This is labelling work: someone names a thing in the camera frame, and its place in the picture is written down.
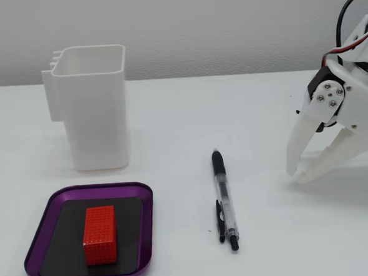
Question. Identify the black clear gel pen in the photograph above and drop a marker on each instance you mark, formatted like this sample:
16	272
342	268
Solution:
220	173

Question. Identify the white plastic pen holder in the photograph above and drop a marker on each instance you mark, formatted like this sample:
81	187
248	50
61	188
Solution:
95	118

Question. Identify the black mat inside tray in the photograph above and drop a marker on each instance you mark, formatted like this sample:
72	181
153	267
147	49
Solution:
71	232

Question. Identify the red studded block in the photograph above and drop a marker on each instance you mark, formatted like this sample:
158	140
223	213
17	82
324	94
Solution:
99	234

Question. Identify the purple metal tray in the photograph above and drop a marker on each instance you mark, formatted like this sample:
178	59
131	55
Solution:
50	221

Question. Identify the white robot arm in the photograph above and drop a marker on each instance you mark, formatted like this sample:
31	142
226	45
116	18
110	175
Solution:
363	36

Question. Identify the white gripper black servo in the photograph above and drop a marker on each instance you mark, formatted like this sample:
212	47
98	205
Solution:
358	102

